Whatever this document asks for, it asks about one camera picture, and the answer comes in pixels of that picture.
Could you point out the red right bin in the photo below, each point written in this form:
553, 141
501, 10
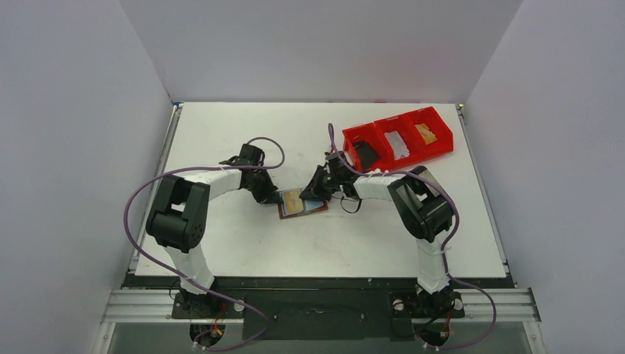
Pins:
433, 120

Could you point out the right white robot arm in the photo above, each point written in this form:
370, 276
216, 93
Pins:
425, 209

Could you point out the brown leather card holder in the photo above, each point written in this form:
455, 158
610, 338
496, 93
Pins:
311, 206

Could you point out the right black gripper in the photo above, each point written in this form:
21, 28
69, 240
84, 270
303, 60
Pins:
323, 181

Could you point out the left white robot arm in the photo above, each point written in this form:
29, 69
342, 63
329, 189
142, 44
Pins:
179, 212

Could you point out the red middle bin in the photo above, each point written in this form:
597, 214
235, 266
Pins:
405, 142

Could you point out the gold card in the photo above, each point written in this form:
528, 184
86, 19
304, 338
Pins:
292, 203
426, 133

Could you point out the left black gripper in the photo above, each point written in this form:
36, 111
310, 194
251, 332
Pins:
270, 195

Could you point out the red bin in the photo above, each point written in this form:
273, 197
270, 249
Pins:
405, 142
433, 120
367, 132

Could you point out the aluminium rail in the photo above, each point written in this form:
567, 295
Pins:
508, 305

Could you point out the gold card in bin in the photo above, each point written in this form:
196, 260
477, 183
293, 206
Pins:
426, 133

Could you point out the black VIP card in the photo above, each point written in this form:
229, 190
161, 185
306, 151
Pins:
366, 155

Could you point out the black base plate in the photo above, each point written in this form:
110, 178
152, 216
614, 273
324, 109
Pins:
312, 309

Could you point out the red left bin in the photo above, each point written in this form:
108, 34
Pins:
367, 132

